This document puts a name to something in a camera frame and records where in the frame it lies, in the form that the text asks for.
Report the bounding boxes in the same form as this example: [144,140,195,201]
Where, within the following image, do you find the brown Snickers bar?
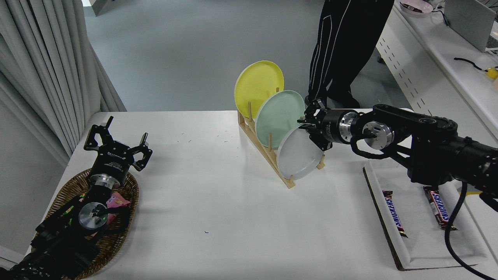
[382,190,408,238]
[423,186,458,231]

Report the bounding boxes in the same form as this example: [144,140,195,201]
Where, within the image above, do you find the brown wicker basket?
[46,168,139,280]

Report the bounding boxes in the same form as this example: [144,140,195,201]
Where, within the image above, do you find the person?
[305,0,395,109]

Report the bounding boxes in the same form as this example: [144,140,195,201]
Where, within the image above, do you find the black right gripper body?
[316,109,343,144]

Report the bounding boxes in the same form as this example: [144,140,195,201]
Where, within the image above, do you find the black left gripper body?
[91,145,135,181]

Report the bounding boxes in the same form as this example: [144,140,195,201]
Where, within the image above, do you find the grey curtain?
[0,0,127,168]

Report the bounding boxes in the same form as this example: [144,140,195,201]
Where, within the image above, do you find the pink plate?
[400,0,433,16]

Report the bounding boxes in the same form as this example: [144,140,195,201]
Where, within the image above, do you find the wooden plate rack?
[238,87,326,189]

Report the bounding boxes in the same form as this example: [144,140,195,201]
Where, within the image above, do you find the grey plate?
[276,124,325,180]

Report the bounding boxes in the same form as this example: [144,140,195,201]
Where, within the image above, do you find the pale green plate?
[255,90,306,149]

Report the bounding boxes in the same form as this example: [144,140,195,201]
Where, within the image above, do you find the yellow plate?
[234,60,285,119]

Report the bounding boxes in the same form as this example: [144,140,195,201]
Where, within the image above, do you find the white rectangular tray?
[363,161,489,271]

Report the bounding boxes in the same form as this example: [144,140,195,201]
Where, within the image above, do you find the pink snack packet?
[106,192,131,224]

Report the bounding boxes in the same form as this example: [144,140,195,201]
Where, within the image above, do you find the long white desk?
[375,0,498,140]

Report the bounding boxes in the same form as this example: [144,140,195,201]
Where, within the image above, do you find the thin black cable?
[430,8,451,27]

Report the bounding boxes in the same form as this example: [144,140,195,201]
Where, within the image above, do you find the grey laptop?
[444,0,496,53]

